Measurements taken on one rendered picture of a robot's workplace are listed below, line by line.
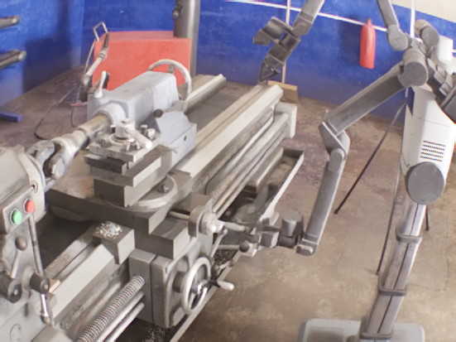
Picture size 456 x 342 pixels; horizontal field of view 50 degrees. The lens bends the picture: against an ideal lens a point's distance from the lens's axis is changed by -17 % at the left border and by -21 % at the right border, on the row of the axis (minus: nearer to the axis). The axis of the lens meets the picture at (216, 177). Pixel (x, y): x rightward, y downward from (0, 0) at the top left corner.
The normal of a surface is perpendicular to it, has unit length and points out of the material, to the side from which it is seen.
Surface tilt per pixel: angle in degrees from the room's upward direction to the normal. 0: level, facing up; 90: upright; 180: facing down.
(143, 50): 90
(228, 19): 90
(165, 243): 90
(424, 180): 90
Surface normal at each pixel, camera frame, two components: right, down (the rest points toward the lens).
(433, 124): -0.21, 0.43
